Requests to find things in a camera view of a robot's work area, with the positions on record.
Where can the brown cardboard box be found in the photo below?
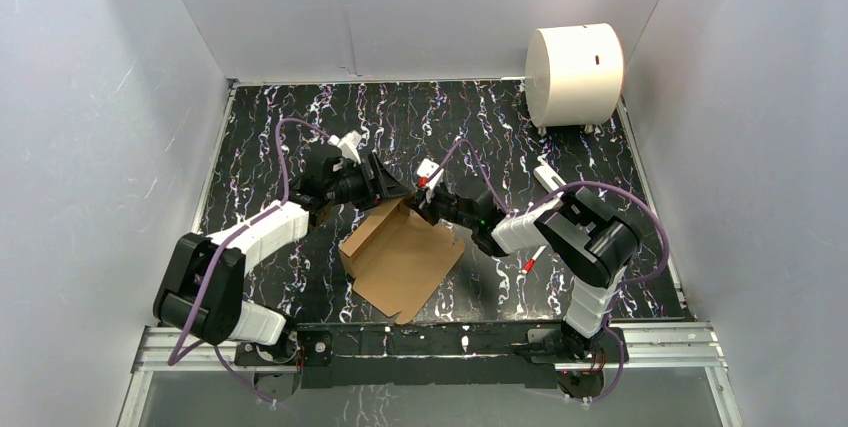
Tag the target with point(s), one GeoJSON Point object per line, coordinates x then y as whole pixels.
{"type": "Point", "coordinates": [397, 259]}

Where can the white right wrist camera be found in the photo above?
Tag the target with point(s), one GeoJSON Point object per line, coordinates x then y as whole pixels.
{"type": "Point", "coordinates": [429, 175]}

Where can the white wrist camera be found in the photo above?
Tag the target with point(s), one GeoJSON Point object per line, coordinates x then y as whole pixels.
{"type": "Point", "coordinates": [348, 145]}
{"type": "Point", "coordinates": [429, 175]}

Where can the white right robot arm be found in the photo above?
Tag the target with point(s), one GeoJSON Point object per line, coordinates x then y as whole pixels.
{"type": "Point", "coordinates": [593, 240]}

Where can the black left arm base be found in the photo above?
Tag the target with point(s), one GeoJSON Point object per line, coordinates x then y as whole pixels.
{"type": "Point", "coordinates": [278, 371]}

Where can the white plastic clip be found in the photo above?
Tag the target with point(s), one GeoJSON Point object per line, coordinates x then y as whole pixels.
{"type": "Point", "coordinates": [545, 174]}

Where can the aluminium front rail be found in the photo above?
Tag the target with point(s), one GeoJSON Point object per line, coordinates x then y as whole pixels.
{"type": "Point", "coordinates": [483, 353]}

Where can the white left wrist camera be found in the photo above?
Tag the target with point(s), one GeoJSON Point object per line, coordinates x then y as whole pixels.
{"type": "Point", "coordinates": [348, 145]}

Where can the white cylindrical container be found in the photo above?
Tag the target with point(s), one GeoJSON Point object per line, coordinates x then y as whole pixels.
{"type": "Point", "coordinates": [573, 75]}

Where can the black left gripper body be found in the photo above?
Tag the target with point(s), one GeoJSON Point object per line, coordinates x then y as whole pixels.
{"type": "Point", "coordinates": [375, 179]}

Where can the red capped white marker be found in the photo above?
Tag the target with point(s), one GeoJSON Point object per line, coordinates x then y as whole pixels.
{"type": "Point", "coordinates": [530, 263]}

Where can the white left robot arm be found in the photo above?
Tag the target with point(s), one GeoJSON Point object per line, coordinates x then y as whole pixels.
{"type": "Point", "coordinates": [202, 288]}

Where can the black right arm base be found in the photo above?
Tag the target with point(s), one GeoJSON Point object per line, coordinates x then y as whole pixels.
{"type": "Point", "coordinates": [597, 361]}

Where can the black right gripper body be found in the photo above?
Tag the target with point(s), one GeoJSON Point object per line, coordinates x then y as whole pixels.
{"type": "Point", "coordinates": [449, 211]}

